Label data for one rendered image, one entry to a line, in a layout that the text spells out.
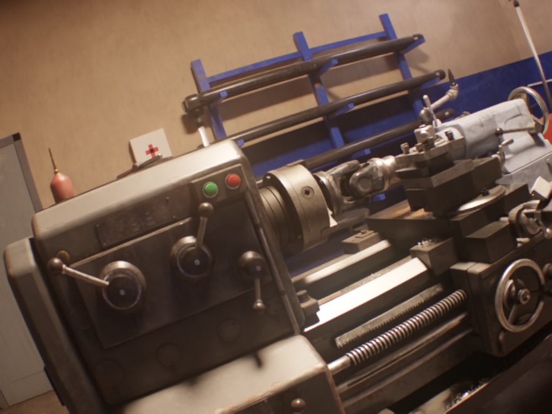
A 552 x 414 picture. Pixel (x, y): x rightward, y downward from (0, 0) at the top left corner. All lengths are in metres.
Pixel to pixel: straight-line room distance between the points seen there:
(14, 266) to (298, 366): 0.70
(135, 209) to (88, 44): 3.58
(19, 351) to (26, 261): 3.44
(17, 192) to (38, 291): 3.29
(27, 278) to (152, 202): 0.35
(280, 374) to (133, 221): 0.48
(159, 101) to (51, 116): 0.97
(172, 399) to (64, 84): 3.68
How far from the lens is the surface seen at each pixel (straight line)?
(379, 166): 1.66
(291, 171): 1.52
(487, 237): 1.46
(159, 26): 4.79
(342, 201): 1.60
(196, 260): 1.17
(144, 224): 1.22
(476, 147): 1.88
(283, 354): 1.28
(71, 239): 1.22
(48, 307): 1.25
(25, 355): 4.67
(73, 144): 4.52
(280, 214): 1.48
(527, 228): 1.49
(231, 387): 1.24
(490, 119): 1.94
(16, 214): 4.50
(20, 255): 1.27
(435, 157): 1.55
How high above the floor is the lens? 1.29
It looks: 6 degrees down
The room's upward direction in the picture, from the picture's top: 20 degrees counter-clockwise
